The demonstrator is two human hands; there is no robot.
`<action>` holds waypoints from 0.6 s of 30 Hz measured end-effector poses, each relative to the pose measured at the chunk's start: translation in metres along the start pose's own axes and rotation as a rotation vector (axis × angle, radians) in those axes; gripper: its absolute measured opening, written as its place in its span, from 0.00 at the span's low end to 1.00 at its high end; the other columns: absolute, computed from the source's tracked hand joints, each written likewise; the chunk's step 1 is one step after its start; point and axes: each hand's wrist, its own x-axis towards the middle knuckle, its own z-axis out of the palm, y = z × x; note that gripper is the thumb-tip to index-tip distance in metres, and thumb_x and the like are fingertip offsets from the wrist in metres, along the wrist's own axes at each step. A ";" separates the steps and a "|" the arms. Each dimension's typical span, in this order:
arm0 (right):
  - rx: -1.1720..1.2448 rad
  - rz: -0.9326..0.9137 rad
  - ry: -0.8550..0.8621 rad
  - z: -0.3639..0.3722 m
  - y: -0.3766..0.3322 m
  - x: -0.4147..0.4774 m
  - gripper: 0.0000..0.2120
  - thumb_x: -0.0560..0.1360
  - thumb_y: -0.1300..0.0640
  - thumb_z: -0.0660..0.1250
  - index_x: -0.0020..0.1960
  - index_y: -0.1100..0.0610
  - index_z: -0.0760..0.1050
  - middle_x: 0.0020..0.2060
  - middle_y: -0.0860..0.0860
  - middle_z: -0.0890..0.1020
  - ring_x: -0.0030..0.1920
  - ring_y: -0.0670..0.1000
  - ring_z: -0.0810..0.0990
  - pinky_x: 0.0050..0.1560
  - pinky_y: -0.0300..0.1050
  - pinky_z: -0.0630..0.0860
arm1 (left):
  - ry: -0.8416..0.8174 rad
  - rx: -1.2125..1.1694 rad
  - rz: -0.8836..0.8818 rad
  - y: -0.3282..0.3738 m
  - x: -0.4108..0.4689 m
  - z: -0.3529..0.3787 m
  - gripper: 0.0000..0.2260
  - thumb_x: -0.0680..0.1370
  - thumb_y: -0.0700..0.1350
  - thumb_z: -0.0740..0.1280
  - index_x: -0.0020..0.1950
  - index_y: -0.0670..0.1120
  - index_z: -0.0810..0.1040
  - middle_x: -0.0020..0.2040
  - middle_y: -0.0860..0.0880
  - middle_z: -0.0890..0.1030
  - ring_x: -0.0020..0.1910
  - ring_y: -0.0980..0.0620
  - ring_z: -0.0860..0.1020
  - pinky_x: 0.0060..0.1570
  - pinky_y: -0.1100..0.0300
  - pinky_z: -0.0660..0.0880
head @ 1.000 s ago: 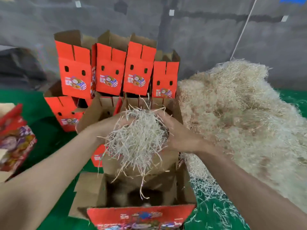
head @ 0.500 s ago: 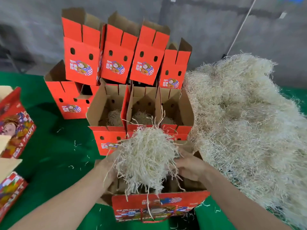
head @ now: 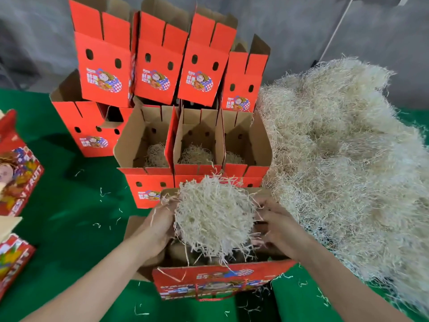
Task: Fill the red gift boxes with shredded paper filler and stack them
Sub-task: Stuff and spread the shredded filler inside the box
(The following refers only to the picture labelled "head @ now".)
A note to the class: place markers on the person's right forearm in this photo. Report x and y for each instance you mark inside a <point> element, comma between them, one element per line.
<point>348,285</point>

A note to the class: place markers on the person's left hand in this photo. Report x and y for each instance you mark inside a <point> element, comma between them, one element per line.
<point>153,234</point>

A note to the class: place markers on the person's left forearm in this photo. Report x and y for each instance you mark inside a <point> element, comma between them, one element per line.
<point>94,288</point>

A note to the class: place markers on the white pole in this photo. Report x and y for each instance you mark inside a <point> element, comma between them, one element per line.
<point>334,30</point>

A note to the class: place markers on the red cardboard box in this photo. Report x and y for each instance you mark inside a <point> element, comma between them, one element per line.
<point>155,73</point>
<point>258,144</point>
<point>240,90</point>
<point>198,127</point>
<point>214,281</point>
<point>200,77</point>
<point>151,191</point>
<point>100,70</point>
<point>87,130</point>

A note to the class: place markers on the group of red boxes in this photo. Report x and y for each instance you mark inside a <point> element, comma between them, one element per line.
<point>17,177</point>

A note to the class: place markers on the small straw filler clump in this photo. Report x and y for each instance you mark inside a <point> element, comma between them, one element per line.
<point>196,155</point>
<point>156,156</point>
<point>234,157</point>
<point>214,214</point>

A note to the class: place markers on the pile of wood wool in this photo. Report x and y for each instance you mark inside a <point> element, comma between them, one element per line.
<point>342,164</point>

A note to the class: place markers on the person's right hand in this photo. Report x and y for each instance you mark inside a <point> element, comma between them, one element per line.
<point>285,231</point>

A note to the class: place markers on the small white wall tag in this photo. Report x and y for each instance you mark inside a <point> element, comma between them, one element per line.
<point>403,0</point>

